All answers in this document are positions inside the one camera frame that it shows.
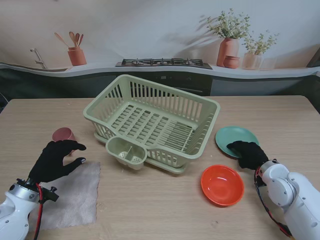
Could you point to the pale green cutlery holder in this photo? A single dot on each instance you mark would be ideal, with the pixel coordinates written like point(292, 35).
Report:
point(117, 147)

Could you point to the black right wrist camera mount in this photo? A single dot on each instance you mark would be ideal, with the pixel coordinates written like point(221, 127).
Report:
point(258, 181)

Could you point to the grey cleaning cloth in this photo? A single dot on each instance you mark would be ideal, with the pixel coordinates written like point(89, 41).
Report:
point(75, 195)

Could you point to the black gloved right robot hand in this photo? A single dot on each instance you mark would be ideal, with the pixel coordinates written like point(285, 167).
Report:
point(251, 155)

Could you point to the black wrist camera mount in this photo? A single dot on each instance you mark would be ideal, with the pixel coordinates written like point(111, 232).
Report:
point(258, 181)
point(51, 196)

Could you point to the pink plastic cup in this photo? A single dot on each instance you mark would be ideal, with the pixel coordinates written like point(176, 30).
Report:
point(62, 133)

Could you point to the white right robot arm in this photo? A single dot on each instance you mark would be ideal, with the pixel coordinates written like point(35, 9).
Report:
point(295, 197)

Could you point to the orange plastic bowl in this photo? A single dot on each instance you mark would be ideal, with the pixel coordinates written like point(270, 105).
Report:
point(222, 186)

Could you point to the printed kitchen backdrop banner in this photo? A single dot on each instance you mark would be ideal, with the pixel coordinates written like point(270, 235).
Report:
point(150, 25)

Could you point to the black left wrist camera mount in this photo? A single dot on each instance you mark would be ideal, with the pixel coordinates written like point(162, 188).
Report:
point(51, 196)

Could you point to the teal plate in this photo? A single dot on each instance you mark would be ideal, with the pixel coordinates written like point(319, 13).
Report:
point(235, 135)

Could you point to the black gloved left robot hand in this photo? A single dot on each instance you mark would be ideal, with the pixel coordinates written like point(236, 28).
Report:
point(50, 162)

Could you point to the pale green plastic dish rack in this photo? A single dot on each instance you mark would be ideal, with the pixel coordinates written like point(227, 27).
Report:
point(155, 117)

